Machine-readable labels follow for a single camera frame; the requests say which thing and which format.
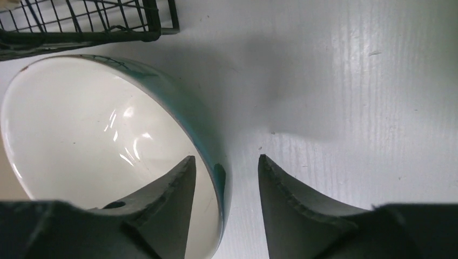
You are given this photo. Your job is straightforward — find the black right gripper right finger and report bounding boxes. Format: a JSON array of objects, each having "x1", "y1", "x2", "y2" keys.
[{"x1": 258, "y1": 154, "x2": 457, "y2": 258}]

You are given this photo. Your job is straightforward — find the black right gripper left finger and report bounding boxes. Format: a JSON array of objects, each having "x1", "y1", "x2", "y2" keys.
[{"x1": 1, "y1": 156, "x2": 197, "y2": 258}]

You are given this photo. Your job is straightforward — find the white ceramic bowl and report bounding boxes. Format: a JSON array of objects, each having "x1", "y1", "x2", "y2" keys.
[{"x1": 1, "y1": 54, "x2": 231, "y2": 258}]

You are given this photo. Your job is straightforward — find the black wire basket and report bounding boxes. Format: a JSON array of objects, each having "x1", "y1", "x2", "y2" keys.
[{"x1": 1, "y1": 0, "x2": 180, "y2": 61}]

